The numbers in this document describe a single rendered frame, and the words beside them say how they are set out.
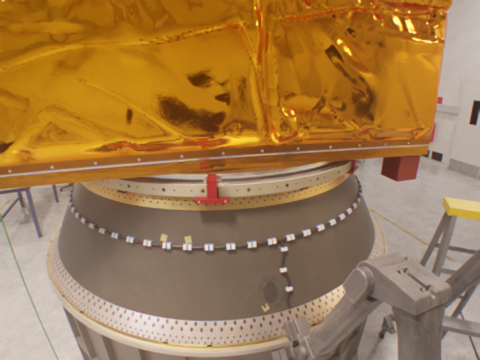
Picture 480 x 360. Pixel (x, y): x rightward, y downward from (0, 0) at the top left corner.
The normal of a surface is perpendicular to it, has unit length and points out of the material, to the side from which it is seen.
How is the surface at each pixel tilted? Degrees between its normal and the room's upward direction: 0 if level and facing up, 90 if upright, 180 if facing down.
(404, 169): 90
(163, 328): 43
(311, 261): 62
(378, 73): 89
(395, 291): 90
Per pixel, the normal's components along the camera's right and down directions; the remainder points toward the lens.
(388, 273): 0.00, -0.95
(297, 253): 0.37, -0.17
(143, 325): -0.14, -0.47
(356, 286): -0.96, 0.09
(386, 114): 0.25, 0.34
